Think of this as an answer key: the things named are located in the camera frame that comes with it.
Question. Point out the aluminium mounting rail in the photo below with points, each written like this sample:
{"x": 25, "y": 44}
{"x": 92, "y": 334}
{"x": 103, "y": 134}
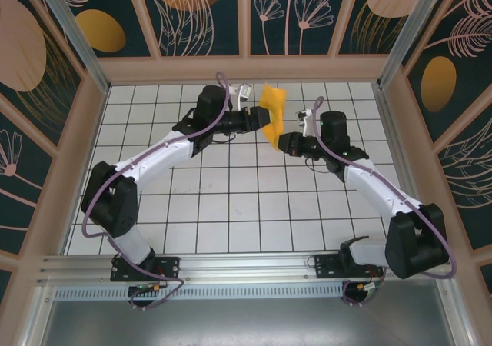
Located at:
{"x": 246, "y": 263}

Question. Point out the aluminium side rail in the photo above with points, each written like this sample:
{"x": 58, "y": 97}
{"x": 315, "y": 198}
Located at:
{"x": 399, "y": 161}

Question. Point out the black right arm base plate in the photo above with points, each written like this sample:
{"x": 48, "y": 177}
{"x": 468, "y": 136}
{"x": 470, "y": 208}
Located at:
{"x": 326, "y": 265}

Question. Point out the dark panel beige oval gold lines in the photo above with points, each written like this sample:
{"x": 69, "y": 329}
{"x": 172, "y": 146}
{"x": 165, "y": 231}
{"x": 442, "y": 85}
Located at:
{"x": 23, "y": 54}

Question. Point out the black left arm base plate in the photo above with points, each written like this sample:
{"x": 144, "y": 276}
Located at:
{"x": 169, "y": 267}

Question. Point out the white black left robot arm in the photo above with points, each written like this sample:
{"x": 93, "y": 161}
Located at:
{"x": 111, "y": 203}

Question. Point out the dark panel orange oval feather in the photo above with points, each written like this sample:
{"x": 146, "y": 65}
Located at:
{"x": 438, "y": 84}

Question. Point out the dark panel beige oval leaves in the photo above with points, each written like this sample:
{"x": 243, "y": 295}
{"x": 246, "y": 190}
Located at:
{"x": 384, "y": 0}

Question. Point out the dark panel orange circle leaves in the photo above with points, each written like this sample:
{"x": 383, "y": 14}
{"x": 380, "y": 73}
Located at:
{"x": 184, "y": 0}

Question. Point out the dark panel pink flowers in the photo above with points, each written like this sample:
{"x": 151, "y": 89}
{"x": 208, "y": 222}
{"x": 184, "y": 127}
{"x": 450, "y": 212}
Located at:
{"x": 292, "y": 34}

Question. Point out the dark panel small orange oval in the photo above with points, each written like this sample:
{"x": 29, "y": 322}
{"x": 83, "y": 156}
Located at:
{"x": 100, "y": 30}

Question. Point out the orange cloth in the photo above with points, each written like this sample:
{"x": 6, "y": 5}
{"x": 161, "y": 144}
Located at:
{"x": 274, "y": 104}

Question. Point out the dark panel pink leaf outlines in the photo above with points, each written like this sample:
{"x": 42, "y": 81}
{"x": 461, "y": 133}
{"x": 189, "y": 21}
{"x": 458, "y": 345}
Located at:
{"x": 469, "y": 177}

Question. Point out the dark panel pink flower outline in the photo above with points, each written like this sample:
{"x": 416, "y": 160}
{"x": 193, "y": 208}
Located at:
{"x": 19, "y": 192}

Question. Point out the aluminium corner post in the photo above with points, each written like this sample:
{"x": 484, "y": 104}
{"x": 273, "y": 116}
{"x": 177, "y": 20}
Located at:
{"x": 403, "y": 34}
{"x": 77, "y": 46}

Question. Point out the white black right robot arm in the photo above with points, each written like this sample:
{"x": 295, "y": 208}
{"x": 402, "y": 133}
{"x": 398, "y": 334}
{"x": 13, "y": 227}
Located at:
{"x": 415, "y": 242}

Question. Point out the grey metal floor panel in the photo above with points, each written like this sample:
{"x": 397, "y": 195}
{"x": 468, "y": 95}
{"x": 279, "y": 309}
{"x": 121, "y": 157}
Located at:
{"x": 246, "y": 323}

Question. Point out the pink enclosure frame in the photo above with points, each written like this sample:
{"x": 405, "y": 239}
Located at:
{"x": 238, "y": 67}

